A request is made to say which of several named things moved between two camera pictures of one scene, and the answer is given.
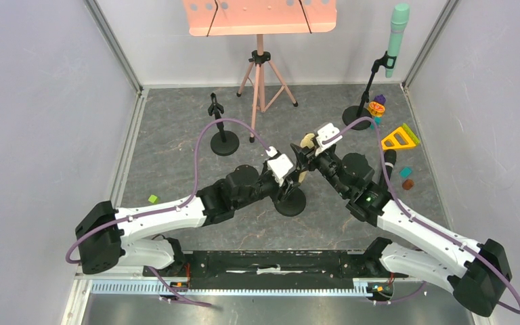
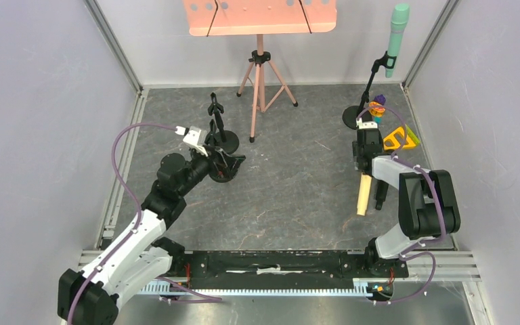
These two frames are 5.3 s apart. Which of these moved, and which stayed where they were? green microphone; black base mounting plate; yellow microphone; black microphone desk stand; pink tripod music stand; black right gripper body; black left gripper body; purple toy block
Moved: yellow microphone; black left gripper body; black right gripper body
Stayed: black microphone desk stand; purple toy block; pink tripod music stand; green microphone; black base mounting plate
